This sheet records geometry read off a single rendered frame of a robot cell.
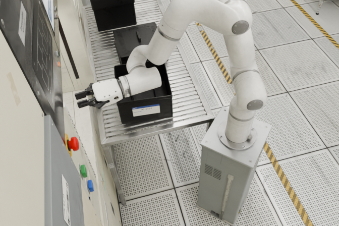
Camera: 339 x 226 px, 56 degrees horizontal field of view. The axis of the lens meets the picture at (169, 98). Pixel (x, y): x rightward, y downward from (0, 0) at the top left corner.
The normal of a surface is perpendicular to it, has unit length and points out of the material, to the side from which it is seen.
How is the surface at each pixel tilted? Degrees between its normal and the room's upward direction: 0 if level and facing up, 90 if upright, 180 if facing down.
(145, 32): 0
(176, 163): 0
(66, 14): 90
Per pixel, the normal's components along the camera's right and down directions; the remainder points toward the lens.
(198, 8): -0.21, 0.47
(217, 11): -0.57, 0.24
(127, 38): -0.04, -0.66
